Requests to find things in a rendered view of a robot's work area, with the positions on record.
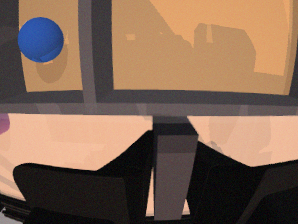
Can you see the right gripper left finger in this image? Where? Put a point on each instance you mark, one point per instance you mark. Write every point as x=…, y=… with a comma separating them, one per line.
x=120, y=196

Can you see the pink cylinder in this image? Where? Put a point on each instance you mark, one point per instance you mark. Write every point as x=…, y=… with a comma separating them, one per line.
x=4, y=125

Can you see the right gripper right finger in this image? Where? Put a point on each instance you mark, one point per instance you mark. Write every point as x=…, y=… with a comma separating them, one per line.
x=225, y=191

